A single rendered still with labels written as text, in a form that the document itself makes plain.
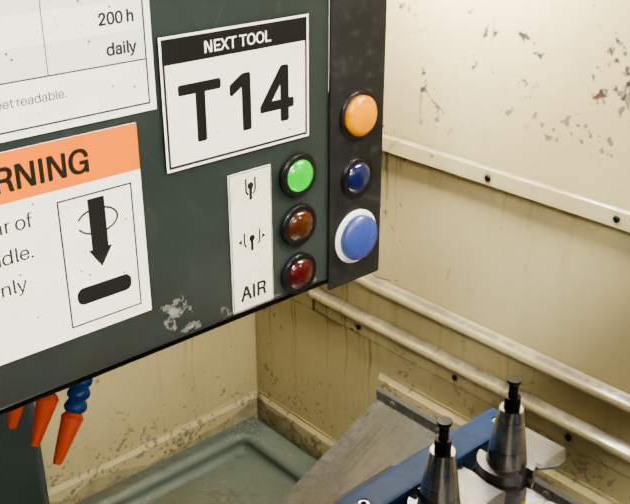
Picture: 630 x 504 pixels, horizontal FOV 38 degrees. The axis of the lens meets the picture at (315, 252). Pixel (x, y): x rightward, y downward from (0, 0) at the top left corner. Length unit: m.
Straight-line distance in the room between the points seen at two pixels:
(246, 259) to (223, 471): 1.55
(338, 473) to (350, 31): 1.26
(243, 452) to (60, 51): 1.73
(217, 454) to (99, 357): 1.59
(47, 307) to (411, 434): 1.31
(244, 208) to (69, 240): 0.11
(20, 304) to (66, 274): 0.03
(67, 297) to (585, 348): 1.06
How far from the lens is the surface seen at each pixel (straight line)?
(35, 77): 0.44
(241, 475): 2.05
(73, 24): 0.44
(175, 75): 0.48
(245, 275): 0.54
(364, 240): 0.59
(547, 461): 1.07
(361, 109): 0.56
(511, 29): 1.37
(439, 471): 0.93
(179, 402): 2.01
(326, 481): 1.72
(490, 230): 1.48
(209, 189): 0.51
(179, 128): 0.48
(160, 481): 2.02
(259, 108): 0.51
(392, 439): 1.73
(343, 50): 0.55
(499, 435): 1.01
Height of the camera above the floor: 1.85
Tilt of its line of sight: 25 degrees down
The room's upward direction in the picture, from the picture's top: straight up
